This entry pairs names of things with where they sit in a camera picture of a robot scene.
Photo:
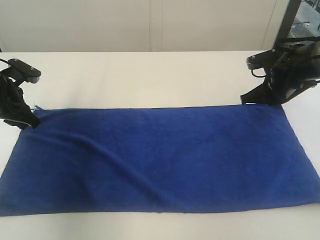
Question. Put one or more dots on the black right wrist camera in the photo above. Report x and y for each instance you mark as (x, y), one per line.
(264, 59)

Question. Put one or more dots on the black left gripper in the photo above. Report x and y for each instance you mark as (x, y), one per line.
(13, 110)

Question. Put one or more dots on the blue towel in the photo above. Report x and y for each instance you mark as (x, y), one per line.
(213, 159)

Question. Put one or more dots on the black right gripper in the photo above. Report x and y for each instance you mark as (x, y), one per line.
(295, 72)

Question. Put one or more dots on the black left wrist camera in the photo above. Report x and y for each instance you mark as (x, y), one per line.
(22, 72)

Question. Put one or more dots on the dark window frame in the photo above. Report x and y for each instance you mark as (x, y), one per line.
(287, 21)

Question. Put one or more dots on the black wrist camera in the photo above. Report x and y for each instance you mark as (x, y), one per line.
(22, 72)
(264, 59)

